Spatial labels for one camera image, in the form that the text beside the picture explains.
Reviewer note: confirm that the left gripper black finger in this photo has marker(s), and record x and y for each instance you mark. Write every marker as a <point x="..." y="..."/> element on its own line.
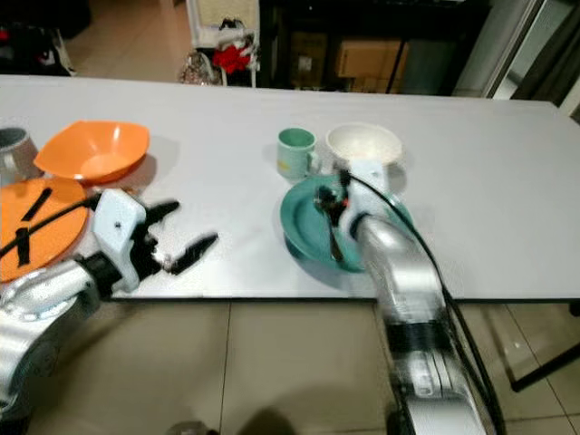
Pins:
<point x="198" y="252"/>
<point x="161" y="213"/>

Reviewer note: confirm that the silver fork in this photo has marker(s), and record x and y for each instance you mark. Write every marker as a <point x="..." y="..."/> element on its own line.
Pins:
<point x="333" y="236"/>

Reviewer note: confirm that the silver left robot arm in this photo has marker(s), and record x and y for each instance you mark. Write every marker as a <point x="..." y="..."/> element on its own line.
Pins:
<point x="41" y="326"/>

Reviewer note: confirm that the teal round plate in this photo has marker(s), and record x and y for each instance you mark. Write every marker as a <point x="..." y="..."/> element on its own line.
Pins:
<point x="304" y="227"/>

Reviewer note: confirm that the white ceramic bowl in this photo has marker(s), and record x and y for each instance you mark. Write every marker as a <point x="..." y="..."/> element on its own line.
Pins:
<point x="362" y="142"/>

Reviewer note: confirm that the green mug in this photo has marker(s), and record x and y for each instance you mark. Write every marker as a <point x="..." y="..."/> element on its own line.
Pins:
<point x="294" y="156"/>

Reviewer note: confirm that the orange bowl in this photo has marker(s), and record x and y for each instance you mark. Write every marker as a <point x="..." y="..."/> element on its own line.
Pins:
<point x="95" y="151"/>

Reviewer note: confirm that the orange round plate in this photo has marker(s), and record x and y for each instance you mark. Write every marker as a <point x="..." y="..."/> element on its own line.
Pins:
<point x="54" y="240"/>

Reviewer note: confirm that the black flat strip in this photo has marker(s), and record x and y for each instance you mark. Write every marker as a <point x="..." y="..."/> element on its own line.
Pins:
<point x="38" y="205"/>
<point x="21" y="245"/>

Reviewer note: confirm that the large brown cardboard box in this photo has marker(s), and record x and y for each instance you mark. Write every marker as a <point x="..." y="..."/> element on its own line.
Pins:
<point x="372" y="59"/>

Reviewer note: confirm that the patterned bag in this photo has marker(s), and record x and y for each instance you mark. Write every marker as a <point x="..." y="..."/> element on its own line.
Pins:
<point x="198" y="71"/>

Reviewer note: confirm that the grey mug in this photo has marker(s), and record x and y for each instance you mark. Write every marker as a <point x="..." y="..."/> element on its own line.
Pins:
<point x="16" y="159"/>

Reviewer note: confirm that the black shelf unit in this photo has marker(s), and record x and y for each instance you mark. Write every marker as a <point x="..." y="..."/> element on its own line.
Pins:
<point x="439" y="50"/>

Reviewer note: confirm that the grey robot foot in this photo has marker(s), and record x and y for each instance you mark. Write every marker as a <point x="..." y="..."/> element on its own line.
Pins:
<point x="188" y="429"/>

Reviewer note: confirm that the white storage rack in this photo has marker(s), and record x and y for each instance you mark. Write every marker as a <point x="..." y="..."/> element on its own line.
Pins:
<point x="222" y="18"/>

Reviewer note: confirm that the grey curtain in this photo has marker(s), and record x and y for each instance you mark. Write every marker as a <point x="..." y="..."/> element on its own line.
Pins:
<point x="553" y="54"/>

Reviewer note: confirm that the black table leg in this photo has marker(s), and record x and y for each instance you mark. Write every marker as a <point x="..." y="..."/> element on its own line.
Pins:
<point x="548" y="362"/>

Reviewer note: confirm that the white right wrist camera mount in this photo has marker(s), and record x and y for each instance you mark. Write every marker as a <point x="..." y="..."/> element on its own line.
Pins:
<point x="370" y="190"/>

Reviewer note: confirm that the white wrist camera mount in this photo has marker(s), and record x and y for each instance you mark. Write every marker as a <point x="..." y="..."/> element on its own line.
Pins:
<point x="370" y="190"/>
<point x="118" y="231"/>

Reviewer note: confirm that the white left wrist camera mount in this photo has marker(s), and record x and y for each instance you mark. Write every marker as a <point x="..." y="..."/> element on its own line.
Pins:
<point x="118" y="231"/>

